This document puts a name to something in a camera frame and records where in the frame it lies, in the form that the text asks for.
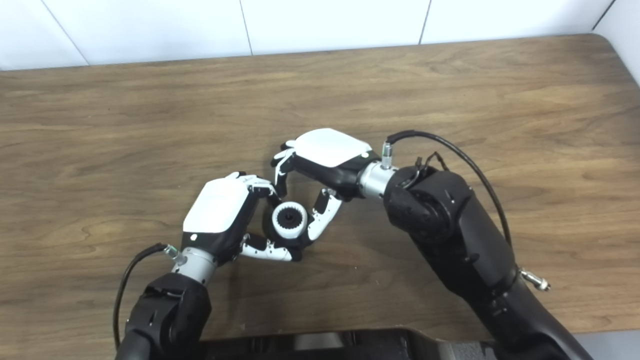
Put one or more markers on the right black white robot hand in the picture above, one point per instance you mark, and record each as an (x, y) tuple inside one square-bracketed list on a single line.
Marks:
[(330, 147)]

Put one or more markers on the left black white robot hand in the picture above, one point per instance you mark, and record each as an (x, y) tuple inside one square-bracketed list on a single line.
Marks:
[(220, 205)]

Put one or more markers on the round black plastic part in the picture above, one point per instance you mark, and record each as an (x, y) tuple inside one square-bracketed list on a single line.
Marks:
[(289, 217)]

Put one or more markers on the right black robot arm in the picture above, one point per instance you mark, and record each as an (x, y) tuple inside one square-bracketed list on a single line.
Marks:
[(460, 240)]

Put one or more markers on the black robot torso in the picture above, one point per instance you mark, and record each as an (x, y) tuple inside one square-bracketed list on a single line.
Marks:
[(350, 347)]

